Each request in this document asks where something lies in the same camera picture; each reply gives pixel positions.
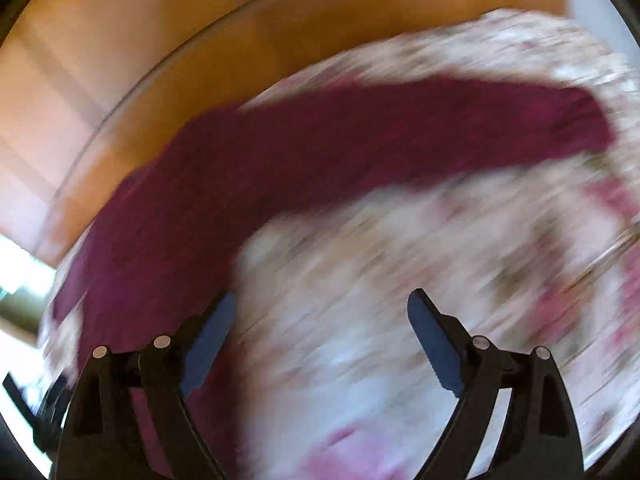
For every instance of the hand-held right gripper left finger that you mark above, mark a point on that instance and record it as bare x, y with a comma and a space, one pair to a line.
210, 340

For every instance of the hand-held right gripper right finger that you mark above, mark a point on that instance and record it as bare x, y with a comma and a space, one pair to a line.
434, 345

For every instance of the maroon knit sweater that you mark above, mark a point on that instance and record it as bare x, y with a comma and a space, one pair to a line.
310, 150

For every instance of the floral bedspread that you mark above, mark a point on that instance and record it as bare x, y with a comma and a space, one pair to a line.
380, 270

